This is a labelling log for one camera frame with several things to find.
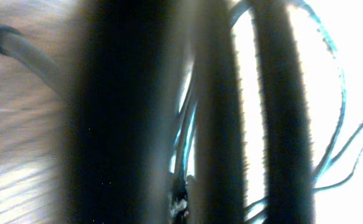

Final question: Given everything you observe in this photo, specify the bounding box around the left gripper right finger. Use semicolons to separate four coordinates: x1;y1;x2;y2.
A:
186;175;200;224

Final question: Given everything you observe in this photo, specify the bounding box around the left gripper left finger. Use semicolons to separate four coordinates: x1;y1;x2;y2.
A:
170;178;188;224

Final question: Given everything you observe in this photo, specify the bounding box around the black cable bundle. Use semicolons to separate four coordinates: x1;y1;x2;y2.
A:
0;0;363;224

